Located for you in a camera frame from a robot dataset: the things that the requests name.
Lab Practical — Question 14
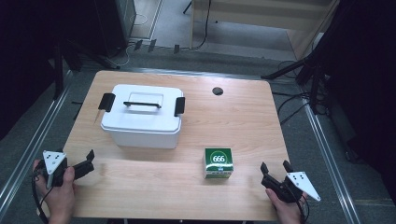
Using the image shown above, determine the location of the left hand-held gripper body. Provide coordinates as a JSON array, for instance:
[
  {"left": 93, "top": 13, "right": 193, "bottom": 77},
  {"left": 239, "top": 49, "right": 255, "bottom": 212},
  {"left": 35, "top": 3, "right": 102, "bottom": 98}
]
[{"left": 42, "top": 149, "right": 78, "bottom": 189}]

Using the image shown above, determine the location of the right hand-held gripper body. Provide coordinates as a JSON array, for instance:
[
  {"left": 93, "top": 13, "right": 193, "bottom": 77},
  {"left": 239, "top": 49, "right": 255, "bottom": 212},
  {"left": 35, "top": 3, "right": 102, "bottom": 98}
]
[{"left": 261, "top": 171, "right": 322, "bottom": 204}]

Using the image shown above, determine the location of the green and white carton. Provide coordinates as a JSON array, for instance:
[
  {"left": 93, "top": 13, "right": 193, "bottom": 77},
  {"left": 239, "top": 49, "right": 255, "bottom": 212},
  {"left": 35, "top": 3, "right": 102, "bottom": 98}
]
[{"left": 203, "top": 147, "right": 234, "bottom": 180}]

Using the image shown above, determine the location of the white plastic storage box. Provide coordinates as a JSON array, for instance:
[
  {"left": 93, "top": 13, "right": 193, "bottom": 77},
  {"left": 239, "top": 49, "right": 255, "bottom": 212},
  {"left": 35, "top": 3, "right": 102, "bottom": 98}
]
[{"left": 100, "top": 123, "right": 182, "bottom": 150}]

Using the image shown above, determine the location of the white lid with black handle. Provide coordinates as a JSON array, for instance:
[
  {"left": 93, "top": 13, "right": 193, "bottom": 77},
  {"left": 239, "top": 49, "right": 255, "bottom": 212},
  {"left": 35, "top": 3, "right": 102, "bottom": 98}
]
[{"left": 97, "top": 83, "right": 187, "bottom": 135}]

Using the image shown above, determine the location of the person's right hand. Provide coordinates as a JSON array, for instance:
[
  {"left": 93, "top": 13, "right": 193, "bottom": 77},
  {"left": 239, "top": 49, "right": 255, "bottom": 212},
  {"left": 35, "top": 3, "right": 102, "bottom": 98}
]
[{"left": 264, "top": 188, "right": 309, "bottom": 224}]

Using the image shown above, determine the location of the person's left hand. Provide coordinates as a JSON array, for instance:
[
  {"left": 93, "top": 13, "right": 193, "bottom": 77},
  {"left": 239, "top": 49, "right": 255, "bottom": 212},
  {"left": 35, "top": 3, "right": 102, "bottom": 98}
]
[{"left": 32, "top": 159, "right": 78, "bottom": 224}]

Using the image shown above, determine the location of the black stand with legs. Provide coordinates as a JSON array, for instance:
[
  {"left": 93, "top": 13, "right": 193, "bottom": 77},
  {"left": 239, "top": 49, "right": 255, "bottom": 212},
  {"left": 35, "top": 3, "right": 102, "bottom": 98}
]
[{"left": 50, "top": 36, "right": 121, "bottom": 101}]

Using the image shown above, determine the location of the black tripod stand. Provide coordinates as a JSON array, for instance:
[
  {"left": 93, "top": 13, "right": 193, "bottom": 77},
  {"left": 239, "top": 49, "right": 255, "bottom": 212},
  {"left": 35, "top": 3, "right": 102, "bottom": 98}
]
[{"left": 261, "top": 50, "right": 332, "bottom": 110}]

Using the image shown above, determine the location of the black cabinet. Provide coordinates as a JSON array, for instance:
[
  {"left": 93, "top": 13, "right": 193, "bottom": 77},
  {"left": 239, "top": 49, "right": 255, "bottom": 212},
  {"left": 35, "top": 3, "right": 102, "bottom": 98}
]
[{"left": 92, "top": 0, "right": 138, "bottom": 59}]

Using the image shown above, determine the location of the light wooden shelf unit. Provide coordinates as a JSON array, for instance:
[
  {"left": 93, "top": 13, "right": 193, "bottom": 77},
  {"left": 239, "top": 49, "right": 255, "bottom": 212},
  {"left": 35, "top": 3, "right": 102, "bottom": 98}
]
[{"left": 189, "top": 0, "right": 341, "bottom": 61}]

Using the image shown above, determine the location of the metal floor rail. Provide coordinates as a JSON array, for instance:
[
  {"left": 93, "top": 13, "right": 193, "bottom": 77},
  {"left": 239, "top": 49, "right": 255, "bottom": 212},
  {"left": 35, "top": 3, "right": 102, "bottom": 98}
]
[
  {"left": 302, "top": 98, "right": 362, "bottom": 224},
  {"left": 0, "top": 69, "right": 75, "bottom": 213}
]

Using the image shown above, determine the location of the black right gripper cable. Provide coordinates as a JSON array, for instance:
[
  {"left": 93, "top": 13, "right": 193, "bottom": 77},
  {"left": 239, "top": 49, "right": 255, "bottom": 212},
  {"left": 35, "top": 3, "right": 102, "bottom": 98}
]
[{"left": 294, "top": 191, "right": 311, "bottom": 224}]

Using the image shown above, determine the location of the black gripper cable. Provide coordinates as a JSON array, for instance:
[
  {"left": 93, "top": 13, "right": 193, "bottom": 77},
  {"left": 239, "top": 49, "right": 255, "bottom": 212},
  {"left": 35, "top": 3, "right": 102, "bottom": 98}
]
[
  {"left": 294, "top": 191, "right": 311, "bottom": 224},
  {"left": 30, "top": 166, "right": 52, "bottom": 224}
]

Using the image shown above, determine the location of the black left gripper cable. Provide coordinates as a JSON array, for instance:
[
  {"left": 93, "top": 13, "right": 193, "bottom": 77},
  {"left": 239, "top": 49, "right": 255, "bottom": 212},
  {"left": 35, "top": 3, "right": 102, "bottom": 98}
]
[{"left": 30, "top": 166, "right": 52, "bottom": 224}]

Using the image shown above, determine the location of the bundle of black floor cables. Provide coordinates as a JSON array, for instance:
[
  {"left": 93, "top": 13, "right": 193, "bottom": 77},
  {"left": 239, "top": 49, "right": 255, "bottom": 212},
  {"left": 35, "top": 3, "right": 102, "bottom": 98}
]
[{"left": 271, "top": 59, "right": 328, "bottom": 127}]

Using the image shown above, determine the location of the white floor cable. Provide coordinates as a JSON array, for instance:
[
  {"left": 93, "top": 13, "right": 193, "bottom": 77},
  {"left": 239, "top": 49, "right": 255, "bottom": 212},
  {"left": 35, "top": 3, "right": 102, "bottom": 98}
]
[{"left": 115, "top": 12, "right": 149, "bottom": 69}]

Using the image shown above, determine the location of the black hanging floor cable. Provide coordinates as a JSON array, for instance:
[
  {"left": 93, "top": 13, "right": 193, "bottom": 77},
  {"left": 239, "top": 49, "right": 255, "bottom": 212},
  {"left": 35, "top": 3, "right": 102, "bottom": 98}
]
[{"left": 188, "top": 0, "right": 213, "bottom": 51}]

